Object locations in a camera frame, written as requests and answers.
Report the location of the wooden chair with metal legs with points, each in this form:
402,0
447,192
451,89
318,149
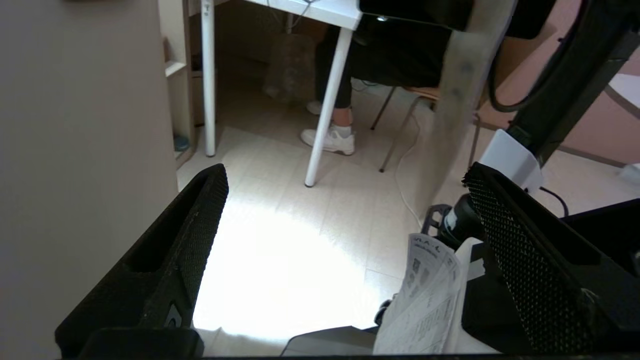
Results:
420,92

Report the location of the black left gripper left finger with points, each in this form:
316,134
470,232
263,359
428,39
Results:
160,280

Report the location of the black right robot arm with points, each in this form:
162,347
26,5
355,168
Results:
575,75

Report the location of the round white table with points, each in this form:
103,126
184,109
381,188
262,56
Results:
627,92

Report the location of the person in black trousers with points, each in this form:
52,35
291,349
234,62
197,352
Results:
390,55

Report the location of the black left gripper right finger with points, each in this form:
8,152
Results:
550,280

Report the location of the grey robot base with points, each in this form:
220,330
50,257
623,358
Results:
330,342

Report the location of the dark grey slipper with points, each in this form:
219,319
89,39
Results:
181,144

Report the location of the beige open shoe cabinet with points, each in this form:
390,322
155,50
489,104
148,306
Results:
177,70

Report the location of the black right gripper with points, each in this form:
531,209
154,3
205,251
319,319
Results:
415,12

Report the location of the printed white paper sheet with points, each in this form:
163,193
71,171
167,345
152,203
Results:
425,300

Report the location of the white sneaker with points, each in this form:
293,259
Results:
314,107
330,142

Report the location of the beige room door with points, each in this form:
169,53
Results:
75,150

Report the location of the grey plastic bag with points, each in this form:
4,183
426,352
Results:
292,70

